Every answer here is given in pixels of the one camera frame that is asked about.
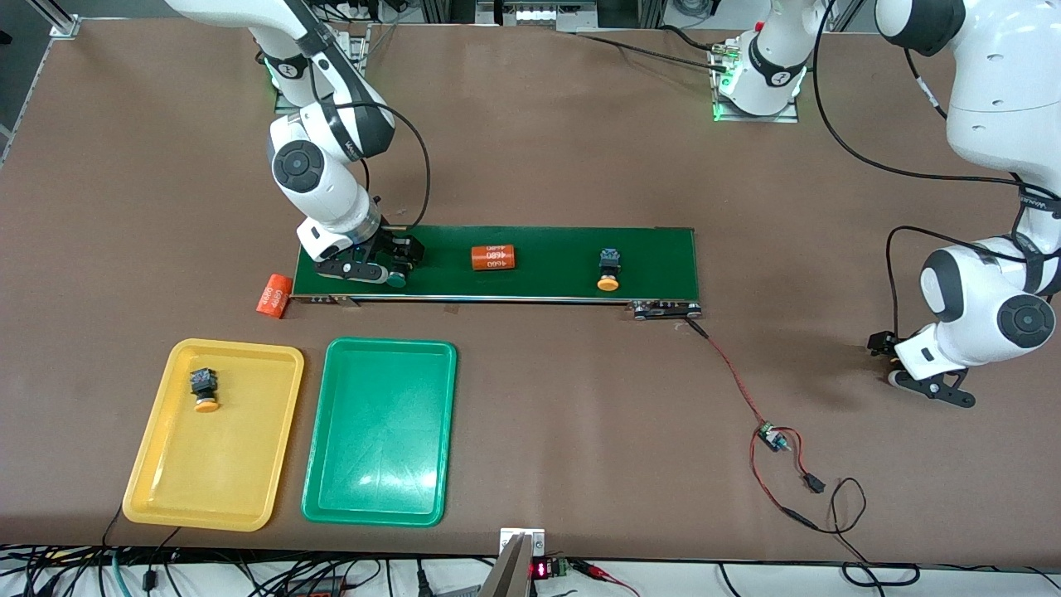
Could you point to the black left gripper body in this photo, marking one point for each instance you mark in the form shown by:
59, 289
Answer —
882, 342

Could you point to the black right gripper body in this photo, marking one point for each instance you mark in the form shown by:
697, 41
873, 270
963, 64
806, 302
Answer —
396, 245

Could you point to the orange 4680 cylinder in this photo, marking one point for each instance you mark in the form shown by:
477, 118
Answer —
493, 258
273, 296

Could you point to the yellow mushroom push button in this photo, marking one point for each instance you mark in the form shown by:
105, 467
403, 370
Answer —
609, 261
204, 383

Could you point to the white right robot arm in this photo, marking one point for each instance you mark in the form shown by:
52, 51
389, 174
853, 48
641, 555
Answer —
323, 182

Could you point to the green conveyor belt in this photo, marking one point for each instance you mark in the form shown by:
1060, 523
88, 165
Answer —
547, 282

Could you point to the small green controller board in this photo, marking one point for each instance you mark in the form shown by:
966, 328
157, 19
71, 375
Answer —
771, 435

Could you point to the green plastic tray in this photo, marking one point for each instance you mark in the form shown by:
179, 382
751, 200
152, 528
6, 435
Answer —
377, 431

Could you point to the yellow plastic tray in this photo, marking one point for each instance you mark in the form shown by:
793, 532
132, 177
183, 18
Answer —
211, 464

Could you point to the red LED display module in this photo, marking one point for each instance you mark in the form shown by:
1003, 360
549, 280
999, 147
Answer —
543, 569

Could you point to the red clip lead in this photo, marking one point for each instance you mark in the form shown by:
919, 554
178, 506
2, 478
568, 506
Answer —
593, 569

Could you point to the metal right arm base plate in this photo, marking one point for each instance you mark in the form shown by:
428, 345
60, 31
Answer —
361, 58

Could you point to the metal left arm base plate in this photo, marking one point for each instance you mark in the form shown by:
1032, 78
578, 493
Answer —
787, 118

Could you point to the aluminium frame with white box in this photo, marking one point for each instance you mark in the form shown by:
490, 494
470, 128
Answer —
535, 15

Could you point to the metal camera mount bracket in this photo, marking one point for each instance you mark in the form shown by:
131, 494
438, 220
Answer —
522, 539

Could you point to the aluminium frame post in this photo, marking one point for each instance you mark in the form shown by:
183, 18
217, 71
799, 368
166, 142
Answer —
62, 23

